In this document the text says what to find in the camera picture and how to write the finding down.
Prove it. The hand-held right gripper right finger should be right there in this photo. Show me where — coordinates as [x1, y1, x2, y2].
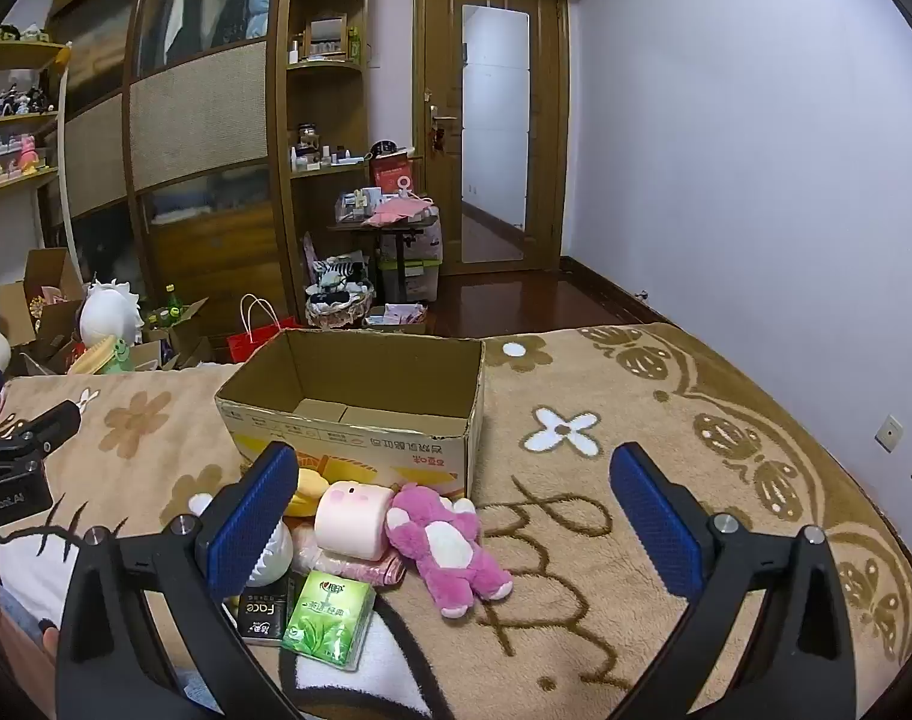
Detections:
[608, 441, 858, 720]

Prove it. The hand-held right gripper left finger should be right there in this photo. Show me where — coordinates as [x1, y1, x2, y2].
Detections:
[55, 441, 311, 720]

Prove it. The white round plush toy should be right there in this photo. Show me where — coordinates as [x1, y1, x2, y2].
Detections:
[187, 491, 296, 590]

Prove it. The yellow plush toy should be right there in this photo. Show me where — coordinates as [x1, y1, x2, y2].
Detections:
[283, 467, 333, 518]

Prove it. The black tissue pack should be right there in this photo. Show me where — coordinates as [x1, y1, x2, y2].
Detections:
[237, 577, 292, 647]

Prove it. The pink-faced cylinder plush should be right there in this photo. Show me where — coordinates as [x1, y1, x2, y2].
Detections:
[313, 480, 395, 562]

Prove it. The green tissue pack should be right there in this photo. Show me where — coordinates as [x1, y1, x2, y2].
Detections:
[280, 570, 378, 672]

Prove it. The pink fluffy roll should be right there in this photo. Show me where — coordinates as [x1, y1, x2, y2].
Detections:
[291, 523, 408, 587]

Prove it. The pink bear plush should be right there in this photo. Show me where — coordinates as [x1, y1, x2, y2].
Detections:
[385, 481, 515, 621]

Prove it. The beige flower printed blanket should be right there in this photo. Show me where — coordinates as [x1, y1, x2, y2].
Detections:
[0, 322, 912, 720]

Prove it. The green frog plush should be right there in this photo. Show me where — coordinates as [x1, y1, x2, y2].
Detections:
[70, 336, 136, 376]

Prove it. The white-haired plush doll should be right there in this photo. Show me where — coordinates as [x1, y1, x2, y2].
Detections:
[79, 279, 146, 350]

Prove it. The brown cardboard box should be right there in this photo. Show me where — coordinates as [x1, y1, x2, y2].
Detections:
[0, 247, 86, 376]

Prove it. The cardboard box with bottles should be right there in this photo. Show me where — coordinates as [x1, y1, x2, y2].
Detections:
[142, 296, 211, 370]

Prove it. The red paper bag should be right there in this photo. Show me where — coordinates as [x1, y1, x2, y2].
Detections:
[227, 294, 307, 363]

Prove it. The wicker basket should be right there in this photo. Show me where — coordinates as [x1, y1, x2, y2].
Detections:
[304, 281, 374, 331]

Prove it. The small flat cardboard box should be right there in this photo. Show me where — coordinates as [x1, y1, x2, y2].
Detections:
[364, 304, 429, 336]

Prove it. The clear storage box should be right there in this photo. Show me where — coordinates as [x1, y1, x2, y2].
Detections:
[377, 210, 446, 305]

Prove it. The small dark side table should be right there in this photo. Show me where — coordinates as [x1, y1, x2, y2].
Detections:
[327, 214, 438, 308]

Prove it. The wooden wardrobe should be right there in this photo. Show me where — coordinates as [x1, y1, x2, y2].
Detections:
[47, 0, 292, 338]

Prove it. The red gift box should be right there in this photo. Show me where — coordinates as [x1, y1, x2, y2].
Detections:
[371, 152, 416, 200]

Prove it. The wooden corner shelf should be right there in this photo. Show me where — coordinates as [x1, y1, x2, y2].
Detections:
[280, 0, 371, 323]

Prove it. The wooden door with glass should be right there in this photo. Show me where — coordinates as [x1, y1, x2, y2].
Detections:
[413, 0, 569, 275]

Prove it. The wall shelf with figurines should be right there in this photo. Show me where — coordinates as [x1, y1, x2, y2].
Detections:
[0, 22, 73, 200]

